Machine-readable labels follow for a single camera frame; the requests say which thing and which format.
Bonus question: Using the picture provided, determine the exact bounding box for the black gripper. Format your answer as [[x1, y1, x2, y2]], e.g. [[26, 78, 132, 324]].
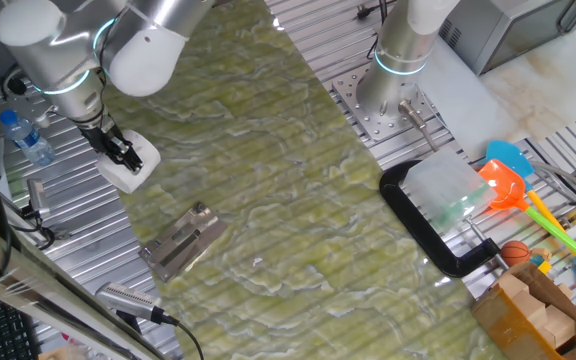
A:
[[78, 117, 144, 175]]

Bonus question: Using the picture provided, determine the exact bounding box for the white toilet paper roll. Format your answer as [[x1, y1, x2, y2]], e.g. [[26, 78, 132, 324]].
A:
[[95, 128, 162, 195]]

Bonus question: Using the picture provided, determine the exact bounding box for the shiny metal toilet paper holder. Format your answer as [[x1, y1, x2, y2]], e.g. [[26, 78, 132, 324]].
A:
[[138, 201, 228, 283]]

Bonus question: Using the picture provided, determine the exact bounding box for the clear water bottle blue cap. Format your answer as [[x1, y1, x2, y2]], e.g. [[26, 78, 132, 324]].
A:
[[0, 109, 57, 168]]

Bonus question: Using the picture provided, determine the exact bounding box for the grey metal clamp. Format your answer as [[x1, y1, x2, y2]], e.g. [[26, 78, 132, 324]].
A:
[[11, 214, 72, 251]]

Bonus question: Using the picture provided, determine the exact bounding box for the green marble pattern mat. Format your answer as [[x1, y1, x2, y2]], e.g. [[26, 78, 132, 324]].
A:
[[65, 0, 509, 360]]

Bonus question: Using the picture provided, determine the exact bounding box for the black power plug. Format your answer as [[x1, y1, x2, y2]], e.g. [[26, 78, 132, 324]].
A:
[[356, 3, 384, 20]]

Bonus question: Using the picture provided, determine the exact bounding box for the black C-clamp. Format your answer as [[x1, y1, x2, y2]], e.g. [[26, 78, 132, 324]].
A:
[[378, 159, 512, 279]]

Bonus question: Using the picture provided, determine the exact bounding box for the translucent plastic box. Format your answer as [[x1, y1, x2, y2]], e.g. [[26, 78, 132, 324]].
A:
[[403, 148, 498, 236]]

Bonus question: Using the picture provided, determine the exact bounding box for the small toy basketball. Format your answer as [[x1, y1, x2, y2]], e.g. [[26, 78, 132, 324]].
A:
[[499, 240, 532, 268]]

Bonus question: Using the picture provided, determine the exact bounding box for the silver microwave oven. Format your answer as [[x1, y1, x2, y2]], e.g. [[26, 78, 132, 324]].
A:
[[437, 0, 576, 76]]

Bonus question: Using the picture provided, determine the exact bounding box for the brown cardboard box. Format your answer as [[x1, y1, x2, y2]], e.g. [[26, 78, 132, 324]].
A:
[[471, 262, 576, 360]]

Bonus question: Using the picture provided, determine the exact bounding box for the plain wooden block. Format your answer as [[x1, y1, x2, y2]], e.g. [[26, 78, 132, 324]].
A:
[[496, 272, 532, 302], [537, 304, 576, 350], [510, 289, 549, 329]]

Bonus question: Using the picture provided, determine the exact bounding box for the beige marble pattern mat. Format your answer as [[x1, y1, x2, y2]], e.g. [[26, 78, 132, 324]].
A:
[[477, 2, 576, 146]]

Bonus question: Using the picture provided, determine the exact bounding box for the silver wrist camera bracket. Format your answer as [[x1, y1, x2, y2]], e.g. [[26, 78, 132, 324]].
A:
[[0, 64, 62, 130]]

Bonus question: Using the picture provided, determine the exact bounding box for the small silver camera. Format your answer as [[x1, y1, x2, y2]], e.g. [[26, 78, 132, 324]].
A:
[[25, 178, 52, 220]]

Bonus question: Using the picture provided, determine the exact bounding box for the aluminium frame beam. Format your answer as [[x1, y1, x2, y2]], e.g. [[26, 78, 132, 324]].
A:
[[0, 214, 169, 360]]

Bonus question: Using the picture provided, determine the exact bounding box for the black camera cable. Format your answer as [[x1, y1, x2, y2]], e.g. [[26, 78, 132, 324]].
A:
[[150, 307, 205, 360]]

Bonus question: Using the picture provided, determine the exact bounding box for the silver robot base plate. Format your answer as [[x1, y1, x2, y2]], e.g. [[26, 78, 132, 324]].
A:
[[331, 63, 452, 142]]

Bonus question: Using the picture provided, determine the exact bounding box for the orange toy shovel green handle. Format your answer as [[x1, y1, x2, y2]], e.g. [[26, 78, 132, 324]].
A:
[[477, 158, 576, 294]]

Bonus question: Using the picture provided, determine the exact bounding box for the blue toy shovel yellow handle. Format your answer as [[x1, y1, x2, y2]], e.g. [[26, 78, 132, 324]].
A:
[[484, 139, 569, 234]]

